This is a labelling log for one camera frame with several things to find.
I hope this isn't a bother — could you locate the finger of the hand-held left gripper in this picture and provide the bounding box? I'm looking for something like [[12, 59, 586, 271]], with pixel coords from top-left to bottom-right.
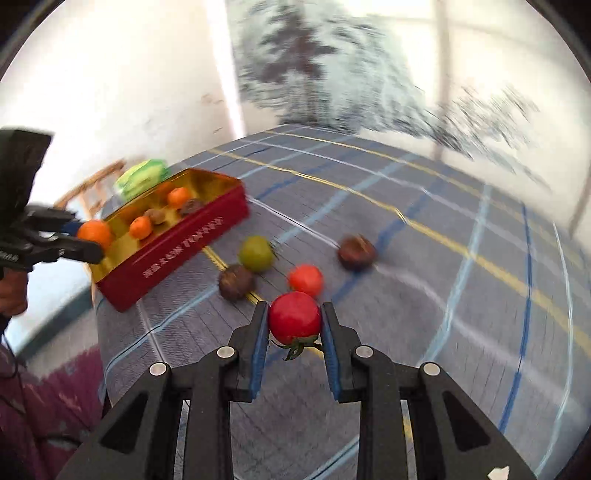
[[32, 233, 105, 267], [28, 207, 80, 235]]

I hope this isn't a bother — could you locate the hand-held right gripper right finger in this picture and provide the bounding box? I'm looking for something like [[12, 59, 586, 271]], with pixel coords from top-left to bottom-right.
[[321, 301, 536, 480]]

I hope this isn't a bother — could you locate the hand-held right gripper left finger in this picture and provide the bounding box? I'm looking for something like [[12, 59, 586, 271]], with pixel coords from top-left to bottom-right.
[[58, 301, 271, 480]]

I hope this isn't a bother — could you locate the red tomato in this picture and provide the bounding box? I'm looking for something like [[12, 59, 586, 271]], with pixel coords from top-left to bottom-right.
[[268, 291, 322, 361]]

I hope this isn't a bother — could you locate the orange-red tomato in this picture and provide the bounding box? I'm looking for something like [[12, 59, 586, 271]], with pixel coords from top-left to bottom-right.
[[288, 264, 324, 297]]

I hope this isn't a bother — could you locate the green round fruit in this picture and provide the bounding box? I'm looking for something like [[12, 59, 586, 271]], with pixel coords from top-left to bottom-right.
[[238, 235, 275, 272]]

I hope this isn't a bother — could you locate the red tin box gold interior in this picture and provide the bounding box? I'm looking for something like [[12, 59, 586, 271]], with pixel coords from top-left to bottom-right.
[[88, 168, 251, 313]]

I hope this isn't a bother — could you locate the person's left hand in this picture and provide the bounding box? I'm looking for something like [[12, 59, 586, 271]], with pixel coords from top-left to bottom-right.
[[0, 270, 28, 318]]

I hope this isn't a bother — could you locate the bamboo chair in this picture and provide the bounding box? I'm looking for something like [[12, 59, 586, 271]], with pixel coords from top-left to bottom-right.
[[54, 159, 127, 222]]

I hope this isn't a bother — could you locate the green tissue packet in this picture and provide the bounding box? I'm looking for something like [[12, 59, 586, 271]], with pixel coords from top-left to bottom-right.
[[114, 159, 171, 202]]

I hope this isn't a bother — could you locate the person's maroon clothing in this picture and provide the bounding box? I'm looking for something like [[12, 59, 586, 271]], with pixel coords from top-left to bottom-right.
[[0, 342, 108, 480]]

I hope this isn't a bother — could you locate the landscape painted folding screen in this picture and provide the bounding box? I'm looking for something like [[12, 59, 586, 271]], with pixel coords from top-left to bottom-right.
[[226, 0, 591, 232]]

